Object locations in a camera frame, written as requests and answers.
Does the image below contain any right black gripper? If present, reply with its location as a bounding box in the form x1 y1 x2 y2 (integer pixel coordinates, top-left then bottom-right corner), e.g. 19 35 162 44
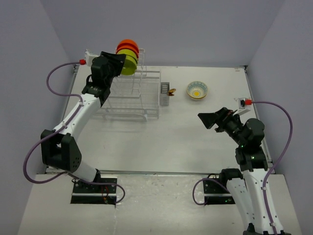
198 106 246 146

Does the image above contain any lime green bowl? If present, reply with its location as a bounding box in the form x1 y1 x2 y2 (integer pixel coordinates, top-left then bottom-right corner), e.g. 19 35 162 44
116 48 138 59
121 55 137 76

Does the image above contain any white floral ceramic bowl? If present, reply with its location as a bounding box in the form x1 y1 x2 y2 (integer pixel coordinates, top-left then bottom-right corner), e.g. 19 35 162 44
188 94 207 101

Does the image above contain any yellow sun pattern bowl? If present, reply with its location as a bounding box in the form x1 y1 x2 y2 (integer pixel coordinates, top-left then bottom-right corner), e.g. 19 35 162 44
186 81 208 97

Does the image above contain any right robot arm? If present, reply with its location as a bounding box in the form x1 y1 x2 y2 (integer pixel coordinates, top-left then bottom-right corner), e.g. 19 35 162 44
198 107 286 235

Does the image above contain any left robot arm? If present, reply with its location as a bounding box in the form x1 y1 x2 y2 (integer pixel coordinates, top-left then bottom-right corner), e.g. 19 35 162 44
41 52 126 192

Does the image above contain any front orange bowl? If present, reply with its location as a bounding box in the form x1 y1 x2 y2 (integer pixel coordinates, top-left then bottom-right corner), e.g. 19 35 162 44
116 44 139 54

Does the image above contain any orange bowl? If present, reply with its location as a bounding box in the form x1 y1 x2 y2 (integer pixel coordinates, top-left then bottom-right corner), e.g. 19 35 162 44
116 44 139 54
117 39 139 48

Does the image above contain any rear orange bowl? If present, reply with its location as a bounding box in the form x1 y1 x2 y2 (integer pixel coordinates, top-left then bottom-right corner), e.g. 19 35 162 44
117 39 139 48

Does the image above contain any small brown object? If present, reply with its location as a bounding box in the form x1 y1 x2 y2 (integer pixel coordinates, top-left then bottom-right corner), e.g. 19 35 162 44
167 89 176 96

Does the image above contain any grey cutlery holder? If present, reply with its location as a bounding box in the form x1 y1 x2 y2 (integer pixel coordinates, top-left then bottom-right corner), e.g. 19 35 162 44
160 82 170 106

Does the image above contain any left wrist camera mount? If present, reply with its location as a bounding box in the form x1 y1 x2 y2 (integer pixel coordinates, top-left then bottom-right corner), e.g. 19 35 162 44
79 49 99 67

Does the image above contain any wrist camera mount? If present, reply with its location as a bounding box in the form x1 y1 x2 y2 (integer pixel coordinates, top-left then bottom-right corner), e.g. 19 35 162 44
79 49 99 67
233 98 252 116

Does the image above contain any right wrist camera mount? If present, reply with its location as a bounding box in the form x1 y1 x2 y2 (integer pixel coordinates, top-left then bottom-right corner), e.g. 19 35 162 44
233 98 252 116

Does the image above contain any white wire dish rack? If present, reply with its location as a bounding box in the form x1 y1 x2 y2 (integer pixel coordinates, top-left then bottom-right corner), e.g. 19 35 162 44
95 48 161 121

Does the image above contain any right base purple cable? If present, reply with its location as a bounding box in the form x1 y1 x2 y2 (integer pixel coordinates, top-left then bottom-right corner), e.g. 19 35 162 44
193 178 230 206

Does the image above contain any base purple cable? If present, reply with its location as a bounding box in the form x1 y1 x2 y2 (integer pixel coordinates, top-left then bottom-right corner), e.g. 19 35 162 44
73 178 126 204
193 178 230 206

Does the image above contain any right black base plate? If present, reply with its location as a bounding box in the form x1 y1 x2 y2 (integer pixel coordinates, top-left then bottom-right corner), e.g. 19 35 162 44
203 180 235 205

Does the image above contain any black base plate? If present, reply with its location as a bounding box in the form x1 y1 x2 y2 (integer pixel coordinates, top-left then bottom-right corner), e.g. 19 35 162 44
70 178 117 205
203 180 235 205

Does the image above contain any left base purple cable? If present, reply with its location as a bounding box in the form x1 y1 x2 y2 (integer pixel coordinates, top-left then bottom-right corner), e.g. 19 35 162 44
73 178 126 204

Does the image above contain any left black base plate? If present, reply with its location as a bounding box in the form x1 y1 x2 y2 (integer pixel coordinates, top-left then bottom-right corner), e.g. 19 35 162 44
70 178 117 205

